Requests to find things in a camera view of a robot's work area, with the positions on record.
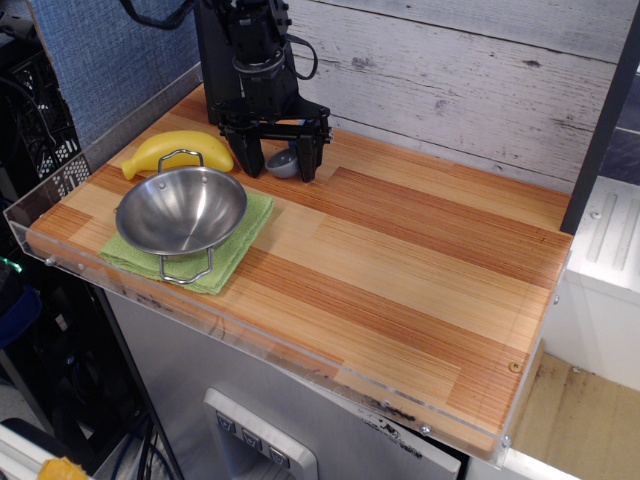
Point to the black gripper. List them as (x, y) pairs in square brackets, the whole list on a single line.
[(254, 100)]

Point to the blue grey measuring spoon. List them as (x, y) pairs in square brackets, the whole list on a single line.
[(284, 163)]

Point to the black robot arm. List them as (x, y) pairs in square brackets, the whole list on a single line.
[(257, 30)]

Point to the yellow plastic banana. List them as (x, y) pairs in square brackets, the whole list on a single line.
[(146, 157)]

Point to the green folded cloth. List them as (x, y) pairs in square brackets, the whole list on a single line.
[(225, 258)]

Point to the blue fabric partition panel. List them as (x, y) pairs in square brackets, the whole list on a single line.
[(115, 74)]

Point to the black plastic crate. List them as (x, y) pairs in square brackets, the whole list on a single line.
[(43, 124)]

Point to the steel toy dishwasher front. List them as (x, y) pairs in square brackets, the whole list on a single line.
[(229, 411)]

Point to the white ribbed side unit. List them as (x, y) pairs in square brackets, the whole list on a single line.
[(593, 321)]

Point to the dark left vertical post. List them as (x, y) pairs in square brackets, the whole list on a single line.
[(215, 65)]

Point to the dark vertical post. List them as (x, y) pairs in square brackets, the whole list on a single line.
[(618, 91), (215, 65)]

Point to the steel bowl with handles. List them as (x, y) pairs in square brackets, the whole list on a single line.
[(185, 208)]

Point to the dark right vertical post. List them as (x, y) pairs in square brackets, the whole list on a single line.
[(618, 91)]

